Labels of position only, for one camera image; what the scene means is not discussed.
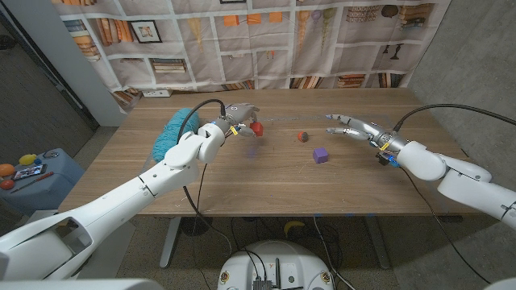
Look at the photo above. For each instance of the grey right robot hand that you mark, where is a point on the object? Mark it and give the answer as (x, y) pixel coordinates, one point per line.
(371, 131)

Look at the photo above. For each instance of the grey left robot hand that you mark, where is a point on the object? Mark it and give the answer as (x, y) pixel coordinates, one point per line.
(238, 114)

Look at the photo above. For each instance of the red magnetic cube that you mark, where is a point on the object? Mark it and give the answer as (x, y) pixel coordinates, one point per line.
(257, 129)

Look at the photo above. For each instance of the purple magnetic cube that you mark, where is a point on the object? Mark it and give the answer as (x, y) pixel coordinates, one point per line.
(320, 155)

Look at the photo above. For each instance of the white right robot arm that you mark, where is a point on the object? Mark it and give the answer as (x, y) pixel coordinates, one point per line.
(463, 185)

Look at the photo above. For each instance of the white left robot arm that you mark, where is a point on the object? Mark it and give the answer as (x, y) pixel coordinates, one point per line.
(121, 205)

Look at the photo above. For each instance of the yellow toy banana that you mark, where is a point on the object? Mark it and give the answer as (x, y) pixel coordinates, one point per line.
(291, 225)

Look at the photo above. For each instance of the yellow toy lemon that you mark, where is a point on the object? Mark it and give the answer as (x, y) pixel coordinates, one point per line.
(27, 159)

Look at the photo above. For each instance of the orange toy fruit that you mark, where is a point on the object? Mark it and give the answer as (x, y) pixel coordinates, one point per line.
(6, 170)

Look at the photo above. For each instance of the red toy fruit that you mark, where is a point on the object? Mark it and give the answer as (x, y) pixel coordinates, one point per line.
(6, 185)

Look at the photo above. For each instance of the printed bookshelf backdrop cloth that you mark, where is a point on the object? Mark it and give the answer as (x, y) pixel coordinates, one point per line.
(250, 48)

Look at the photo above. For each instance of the teal yarn skein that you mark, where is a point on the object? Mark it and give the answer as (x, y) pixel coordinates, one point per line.
(171, 133)

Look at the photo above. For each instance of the white power strip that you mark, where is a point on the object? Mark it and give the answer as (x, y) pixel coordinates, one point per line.
(157, 93)

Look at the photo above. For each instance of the grey table leg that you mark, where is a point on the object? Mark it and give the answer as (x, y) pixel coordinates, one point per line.
(379, 245)

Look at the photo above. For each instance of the black round floor disc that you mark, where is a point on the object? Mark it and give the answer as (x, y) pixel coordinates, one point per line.
(197, 226)

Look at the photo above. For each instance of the white table leg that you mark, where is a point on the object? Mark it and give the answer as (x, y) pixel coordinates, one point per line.
(169, 245)

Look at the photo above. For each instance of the white robot mobile base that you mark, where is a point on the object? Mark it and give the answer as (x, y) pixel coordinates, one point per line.
(242, 270)

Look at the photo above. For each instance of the black antenna module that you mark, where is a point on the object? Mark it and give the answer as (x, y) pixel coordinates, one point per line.
(262, 284)

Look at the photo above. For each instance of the small grey round object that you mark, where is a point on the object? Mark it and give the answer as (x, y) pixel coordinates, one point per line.
(50, 154)

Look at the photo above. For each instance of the grey-blue padded stool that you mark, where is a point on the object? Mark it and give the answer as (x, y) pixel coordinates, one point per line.
(48, 193)

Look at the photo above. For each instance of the smartphone with colourful screen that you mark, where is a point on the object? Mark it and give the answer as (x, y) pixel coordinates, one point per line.
(30, 172)

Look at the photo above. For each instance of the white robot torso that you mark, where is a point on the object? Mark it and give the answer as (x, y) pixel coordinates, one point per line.
(80, 285)

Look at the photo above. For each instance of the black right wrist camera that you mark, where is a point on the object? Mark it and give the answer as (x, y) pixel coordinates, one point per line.
(387, 159)

